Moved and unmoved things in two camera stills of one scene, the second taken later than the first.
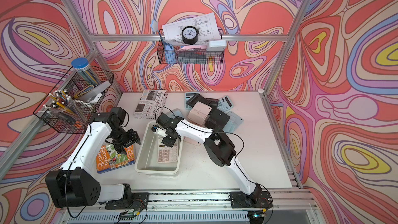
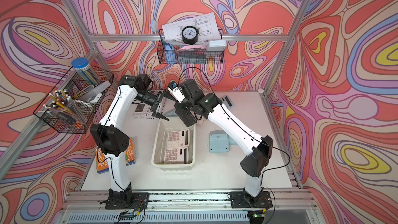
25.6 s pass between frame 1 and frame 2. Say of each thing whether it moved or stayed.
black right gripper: moved
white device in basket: stayed
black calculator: moved
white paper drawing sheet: stayed
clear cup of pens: stayed
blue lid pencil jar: stayed
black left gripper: moved
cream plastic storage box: moved
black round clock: stayed
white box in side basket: stayed
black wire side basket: stayed
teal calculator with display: stayed
